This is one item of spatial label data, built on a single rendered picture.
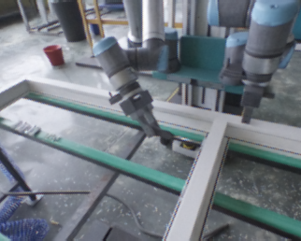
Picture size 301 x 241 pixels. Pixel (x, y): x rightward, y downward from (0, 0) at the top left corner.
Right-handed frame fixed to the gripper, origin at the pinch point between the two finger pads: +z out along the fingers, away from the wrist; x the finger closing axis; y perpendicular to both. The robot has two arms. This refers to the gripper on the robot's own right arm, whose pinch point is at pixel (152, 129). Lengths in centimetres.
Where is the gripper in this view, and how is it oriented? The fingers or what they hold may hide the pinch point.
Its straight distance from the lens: 73.5
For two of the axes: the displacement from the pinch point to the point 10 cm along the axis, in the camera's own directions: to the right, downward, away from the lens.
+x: 4.4, -3.2, 8.4
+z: 5.0, 8.7, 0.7
